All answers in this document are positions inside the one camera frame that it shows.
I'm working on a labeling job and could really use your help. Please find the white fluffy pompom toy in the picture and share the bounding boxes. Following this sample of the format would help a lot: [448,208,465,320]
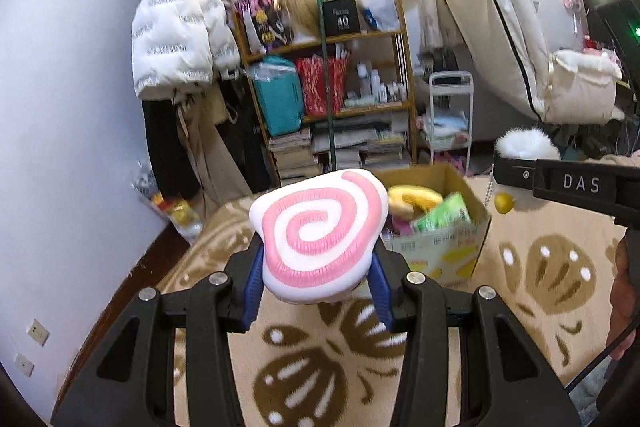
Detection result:
[491,128,561,215]

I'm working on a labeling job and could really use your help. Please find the green tissue pack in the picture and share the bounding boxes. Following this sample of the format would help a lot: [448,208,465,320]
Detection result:
[410,192,471,233]

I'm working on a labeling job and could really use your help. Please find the pink swirl plush cushion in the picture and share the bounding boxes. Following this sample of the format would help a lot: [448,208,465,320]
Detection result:
[248,169,388,305]

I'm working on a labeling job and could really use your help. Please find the person's right hand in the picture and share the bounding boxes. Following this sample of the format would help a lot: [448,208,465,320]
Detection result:
[606,239,636,346]

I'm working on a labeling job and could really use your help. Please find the white cushion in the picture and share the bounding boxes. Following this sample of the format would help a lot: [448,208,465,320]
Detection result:
[544,50,625,124]

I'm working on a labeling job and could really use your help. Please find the black monitor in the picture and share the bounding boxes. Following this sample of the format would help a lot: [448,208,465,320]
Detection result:
[582,0,639,89]

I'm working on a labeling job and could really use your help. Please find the plastic bag of toys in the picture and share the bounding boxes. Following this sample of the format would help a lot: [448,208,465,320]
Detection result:
[131,161,203,245]

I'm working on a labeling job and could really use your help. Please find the white rolling cart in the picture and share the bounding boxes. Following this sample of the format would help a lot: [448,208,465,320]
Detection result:
[421,70,474,174]

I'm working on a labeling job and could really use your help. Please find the cardboard box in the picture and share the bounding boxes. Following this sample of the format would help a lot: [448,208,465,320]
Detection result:
[375,164,491,286]

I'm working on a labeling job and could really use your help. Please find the yellow plush toy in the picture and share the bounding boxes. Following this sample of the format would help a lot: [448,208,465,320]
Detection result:
[387,185,444,221]

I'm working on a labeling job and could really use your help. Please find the white folded mattress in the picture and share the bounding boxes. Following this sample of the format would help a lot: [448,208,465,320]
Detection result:
[445,0,570,124]

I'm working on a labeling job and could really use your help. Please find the beige trench coat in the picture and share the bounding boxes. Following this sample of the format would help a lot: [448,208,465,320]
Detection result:
[177,84,252,210]

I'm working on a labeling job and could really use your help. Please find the green pole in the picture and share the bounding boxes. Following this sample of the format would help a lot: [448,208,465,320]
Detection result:
[317,0,336,171]

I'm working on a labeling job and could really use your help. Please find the wooden shelf unit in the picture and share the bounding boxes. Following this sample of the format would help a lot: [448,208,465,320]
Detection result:
[231,0,418,185]

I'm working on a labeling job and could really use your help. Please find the black box with 40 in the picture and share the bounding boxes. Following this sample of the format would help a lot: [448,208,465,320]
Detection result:
[322,0,360,37]

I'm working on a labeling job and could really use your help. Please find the red patterned bag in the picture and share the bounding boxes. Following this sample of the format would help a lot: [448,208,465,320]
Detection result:
[295,55,349,117]

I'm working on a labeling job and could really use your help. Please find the teal bag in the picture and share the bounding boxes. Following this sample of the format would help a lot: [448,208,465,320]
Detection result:
[248,56,304,136]

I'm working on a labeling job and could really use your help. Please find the white puffer jacket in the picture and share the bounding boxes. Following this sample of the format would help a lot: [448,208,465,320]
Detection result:
[131,0,240,103]

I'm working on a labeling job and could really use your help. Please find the blonde wig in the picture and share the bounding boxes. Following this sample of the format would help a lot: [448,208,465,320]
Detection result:
[278,0,320,44]

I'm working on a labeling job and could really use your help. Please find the wall socket upper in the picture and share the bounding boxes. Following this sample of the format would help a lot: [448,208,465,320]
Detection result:
[27,319,50,347]

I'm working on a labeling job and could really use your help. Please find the wall socket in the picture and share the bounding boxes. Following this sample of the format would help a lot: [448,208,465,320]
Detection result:
[27,319,50,347]
[14,353,35,378]

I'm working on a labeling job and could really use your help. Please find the wall socket lower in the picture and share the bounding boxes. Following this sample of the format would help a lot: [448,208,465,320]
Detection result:
[14,353,35,378]

